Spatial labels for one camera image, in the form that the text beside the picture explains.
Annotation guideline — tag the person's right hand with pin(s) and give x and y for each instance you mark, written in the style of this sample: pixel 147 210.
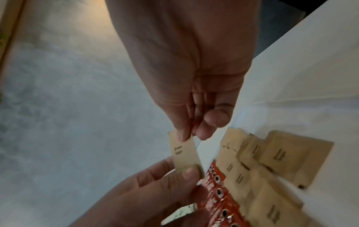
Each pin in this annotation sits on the person's right hand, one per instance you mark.
pixel 190 55

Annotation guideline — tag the person's left hand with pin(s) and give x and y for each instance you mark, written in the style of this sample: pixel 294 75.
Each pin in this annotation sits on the person's left hand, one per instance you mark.
pixel 145 199

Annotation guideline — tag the rows of laid tea bags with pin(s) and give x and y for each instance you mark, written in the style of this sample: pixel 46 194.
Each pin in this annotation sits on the rows of laid tea bags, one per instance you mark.
pixel 179 214

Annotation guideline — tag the brown sugar packet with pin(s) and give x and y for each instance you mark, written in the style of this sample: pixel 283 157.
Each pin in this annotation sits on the brown sugar packet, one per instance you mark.
pixel 183 155

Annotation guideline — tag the red Nescafe coffee sticks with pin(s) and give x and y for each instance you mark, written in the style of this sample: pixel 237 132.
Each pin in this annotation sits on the red Nescafe coffee sticks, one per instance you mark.
pixel 216 199

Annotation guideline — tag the rows of laid sugar packets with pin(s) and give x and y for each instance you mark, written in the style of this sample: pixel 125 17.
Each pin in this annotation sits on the rows of laid sugar packets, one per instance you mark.
pixel 280 155

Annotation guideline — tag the white tray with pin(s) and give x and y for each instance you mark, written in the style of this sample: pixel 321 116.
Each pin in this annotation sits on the white tray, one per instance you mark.
pixel 322 124

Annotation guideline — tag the wooden wall frame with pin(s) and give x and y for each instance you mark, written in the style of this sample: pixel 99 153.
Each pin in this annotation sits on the wooden wall frame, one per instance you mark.
pixel 11 33

